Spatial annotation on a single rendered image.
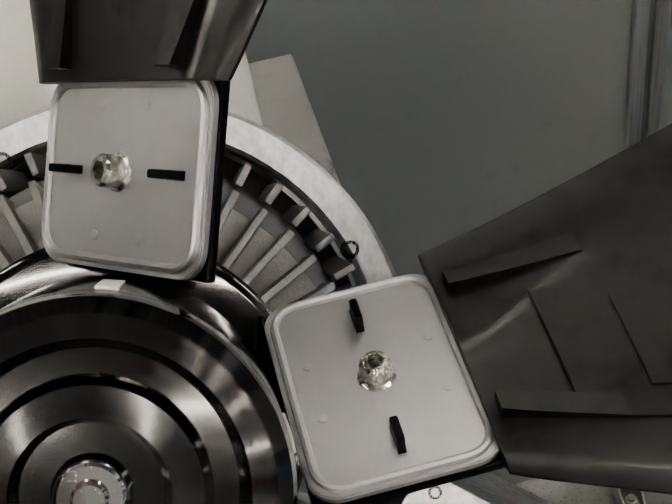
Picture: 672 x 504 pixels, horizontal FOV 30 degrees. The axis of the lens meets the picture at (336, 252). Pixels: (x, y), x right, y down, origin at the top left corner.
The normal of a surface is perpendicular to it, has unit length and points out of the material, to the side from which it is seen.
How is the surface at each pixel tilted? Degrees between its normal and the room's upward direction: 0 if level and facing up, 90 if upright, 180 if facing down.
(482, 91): 90
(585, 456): 14
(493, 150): 90
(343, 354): 0
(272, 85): 0
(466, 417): 0
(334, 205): 50
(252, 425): 54
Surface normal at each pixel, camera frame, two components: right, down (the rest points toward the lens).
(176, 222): -0.69, -0.03
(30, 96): 0.11, 0.04
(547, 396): 0.03, -0.67
